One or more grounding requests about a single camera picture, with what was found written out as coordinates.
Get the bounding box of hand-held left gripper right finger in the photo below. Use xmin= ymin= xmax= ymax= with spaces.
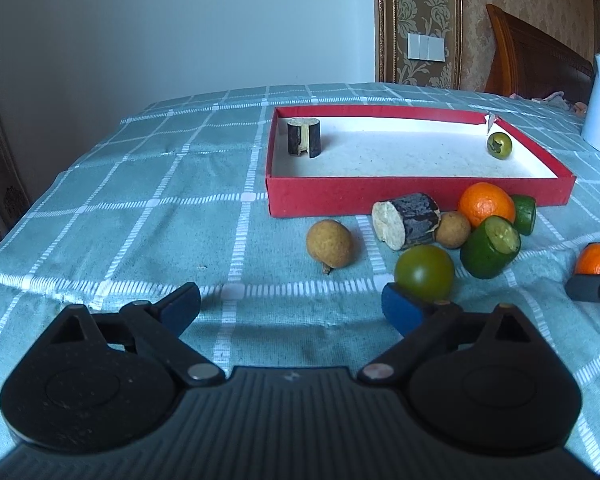
xmin=356 ymin=282 xmax=536 ymax=386

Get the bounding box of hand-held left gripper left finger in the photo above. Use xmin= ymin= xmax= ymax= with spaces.
xmin=47 ymin=282 xmax=226 ymax=387

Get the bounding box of orange mandarin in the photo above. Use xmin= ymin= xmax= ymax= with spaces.
xmin=575 ymin=242 xmax=600 ymax=276
xmin=457 ymin=182 xmax=517 ymax=229

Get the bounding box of green tomato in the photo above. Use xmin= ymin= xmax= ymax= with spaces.
xmin=393 ymin=244 xmax=456 ymax=304
xmin=486 ymin=131 xmax=513 ymax=162

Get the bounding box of dark sugarcane piece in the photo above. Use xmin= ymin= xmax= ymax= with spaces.
xmin=371 ymin=192 xmax=442 ymax=252
xmin=287 ymin=117 xmax=322 ymax=158

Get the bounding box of green cucumber piece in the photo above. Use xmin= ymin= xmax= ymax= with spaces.
xmin=460 ymin=215 xmax=522 ymax=280
xmin=510 ymin=194 xmax=538 ymax=236

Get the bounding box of brown longan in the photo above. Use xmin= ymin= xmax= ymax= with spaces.
xmin=434 ymin=211 xmax=472 ymax=250
xmin=306 ymin=219 xmax=354 ymax=275

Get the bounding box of red shallow cardboard box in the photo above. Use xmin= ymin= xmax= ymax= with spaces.
xmin=265 ymin=105 xmax=577 ymax=219

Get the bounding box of teal checked tablecloth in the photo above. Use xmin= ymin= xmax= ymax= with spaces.
xmin=0 ymin=82 xmax=600 ymax=480

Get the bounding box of pink cloth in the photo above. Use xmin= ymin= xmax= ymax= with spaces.
xmin=510 ymin=91 xmax=588 ymax=116

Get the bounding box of wooden headboard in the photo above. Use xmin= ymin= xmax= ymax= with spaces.
xmin=484 ymin=3 xmax=596 ymax=103

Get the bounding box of white light switch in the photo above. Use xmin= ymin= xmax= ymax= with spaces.
xmin=408 ymin=33 xmax=447 ymax=61

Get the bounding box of ornate gold wall panel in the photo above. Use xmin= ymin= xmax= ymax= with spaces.
xmin=374 ymin=0 xmax=463 ymax=88

